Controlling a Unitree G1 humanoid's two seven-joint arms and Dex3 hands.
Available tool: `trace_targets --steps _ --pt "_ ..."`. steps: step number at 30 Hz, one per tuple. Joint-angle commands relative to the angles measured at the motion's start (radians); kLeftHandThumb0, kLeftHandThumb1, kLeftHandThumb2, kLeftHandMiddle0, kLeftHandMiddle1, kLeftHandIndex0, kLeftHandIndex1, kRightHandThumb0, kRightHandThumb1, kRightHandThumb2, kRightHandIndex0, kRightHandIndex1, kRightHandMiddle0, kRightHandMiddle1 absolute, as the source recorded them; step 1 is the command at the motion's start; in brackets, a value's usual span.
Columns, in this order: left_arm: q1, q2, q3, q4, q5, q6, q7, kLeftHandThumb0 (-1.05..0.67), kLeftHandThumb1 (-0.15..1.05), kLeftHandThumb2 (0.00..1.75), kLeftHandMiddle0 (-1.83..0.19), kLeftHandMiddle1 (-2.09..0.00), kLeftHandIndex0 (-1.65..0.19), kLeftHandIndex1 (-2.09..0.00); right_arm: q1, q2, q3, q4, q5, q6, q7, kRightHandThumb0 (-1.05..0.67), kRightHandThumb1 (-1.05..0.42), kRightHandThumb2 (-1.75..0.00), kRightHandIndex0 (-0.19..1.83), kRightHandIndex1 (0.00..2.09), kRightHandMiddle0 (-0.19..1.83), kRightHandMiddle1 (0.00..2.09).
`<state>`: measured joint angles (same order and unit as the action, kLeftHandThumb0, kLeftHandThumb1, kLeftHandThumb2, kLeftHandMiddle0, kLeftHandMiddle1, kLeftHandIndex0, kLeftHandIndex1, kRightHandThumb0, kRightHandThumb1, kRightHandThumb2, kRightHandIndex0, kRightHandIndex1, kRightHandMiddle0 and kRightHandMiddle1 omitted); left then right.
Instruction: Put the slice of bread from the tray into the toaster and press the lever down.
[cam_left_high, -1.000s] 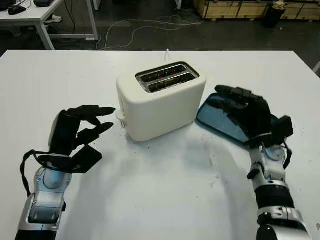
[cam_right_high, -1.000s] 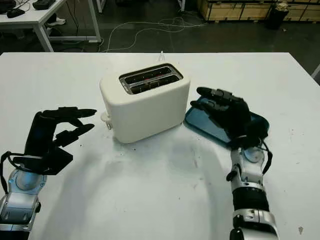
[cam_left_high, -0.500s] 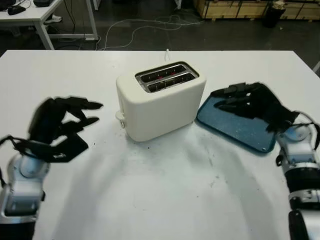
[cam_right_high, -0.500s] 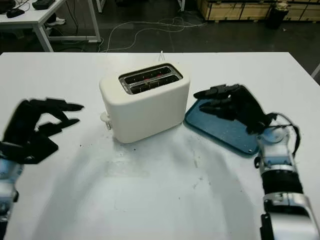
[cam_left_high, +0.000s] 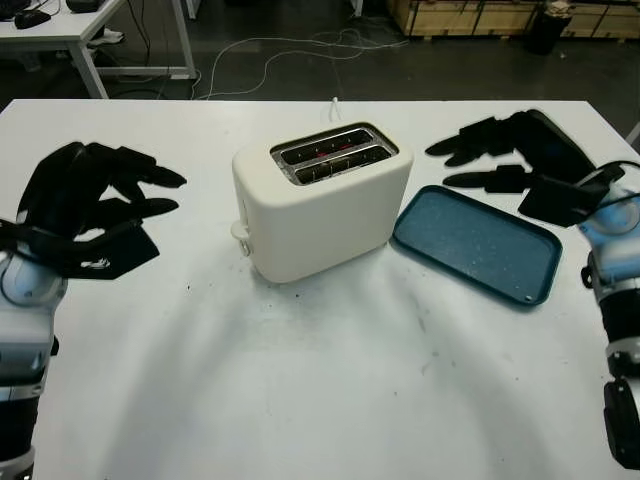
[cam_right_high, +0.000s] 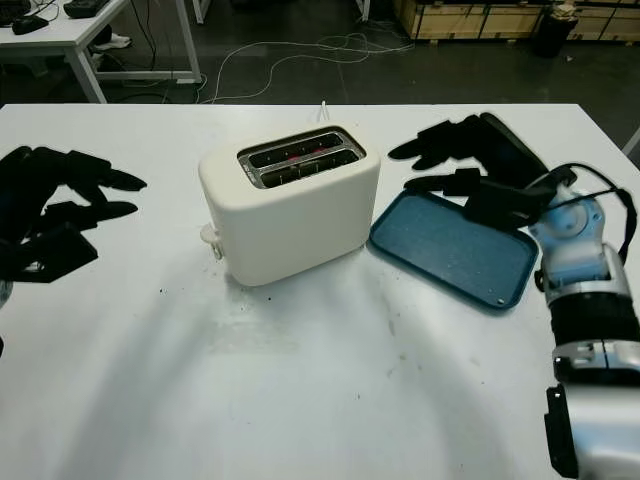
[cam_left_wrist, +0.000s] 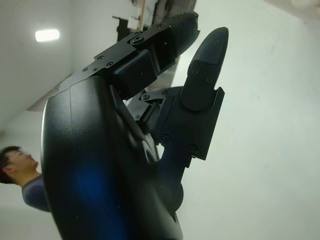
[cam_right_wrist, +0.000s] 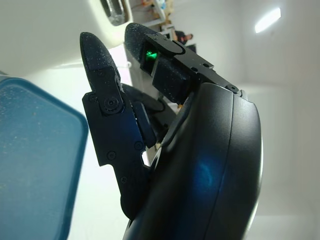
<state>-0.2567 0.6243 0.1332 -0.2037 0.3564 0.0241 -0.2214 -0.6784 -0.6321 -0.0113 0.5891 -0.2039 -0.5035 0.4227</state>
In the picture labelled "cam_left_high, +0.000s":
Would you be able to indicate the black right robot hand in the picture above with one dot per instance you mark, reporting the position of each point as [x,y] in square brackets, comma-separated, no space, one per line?
[545,145]

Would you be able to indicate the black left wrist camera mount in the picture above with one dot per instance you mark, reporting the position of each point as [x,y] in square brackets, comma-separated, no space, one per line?
[120,255]

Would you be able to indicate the black device on desk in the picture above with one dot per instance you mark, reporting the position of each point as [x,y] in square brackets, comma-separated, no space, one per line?
[85,5]

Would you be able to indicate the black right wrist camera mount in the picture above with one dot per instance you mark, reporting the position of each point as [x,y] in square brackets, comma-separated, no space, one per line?
[555,202]

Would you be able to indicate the wooden crate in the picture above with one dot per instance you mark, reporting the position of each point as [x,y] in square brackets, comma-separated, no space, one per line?
[450,17]

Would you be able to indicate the blue rectangular tray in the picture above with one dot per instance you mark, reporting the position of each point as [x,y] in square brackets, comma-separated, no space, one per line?
[475,240]

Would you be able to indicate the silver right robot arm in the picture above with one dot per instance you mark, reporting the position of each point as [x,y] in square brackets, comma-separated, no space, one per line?
[620,260]

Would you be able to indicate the white shoes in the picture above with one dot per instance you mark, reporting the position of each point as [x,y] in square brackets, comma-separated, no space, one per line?
[106,37]

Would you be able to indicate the white office desk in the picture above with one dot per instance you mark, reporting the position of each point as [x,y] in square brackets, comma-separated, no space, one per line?
[55,27]

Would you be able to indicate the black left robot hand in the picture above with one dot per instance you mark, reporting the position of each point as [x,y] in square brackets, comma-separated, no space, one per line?
[65,195]

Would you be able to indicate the white table frame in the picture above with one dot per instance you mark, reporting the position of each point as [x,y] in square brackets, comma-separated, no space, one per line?
[192,9]

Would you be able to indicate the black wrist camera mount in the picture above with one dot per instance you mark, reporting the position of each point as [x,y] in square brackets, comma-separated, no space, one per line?
[120,255]
[555,202]

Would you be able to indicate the cream white two-slot toaster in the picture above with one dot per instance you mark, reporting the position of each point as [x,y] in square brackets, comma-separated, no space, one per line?
[325,230]

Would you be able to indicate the silver toaster knob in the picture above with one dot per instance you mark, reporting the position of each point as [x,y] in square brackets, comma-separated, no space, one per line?
[245,247]

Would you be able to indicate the black trash bin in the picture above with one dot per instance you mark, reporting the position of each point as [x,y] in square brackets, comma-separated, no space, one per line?
[544,30]

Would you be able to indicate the black computer mouse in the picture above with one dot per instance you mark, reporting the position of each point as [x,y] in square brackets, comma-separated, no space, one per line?
[32,19]

